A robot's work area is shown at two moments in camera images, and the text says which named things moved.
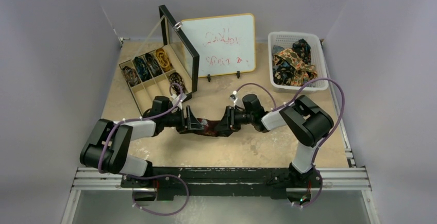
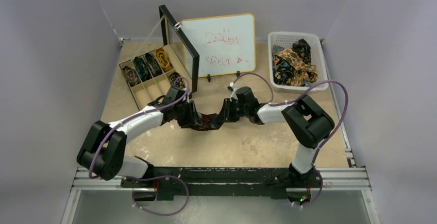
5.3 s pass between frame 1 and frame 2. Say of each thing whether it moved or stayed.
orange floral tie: stayed
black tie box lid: stayed
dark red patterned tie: moved
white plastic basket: stayed
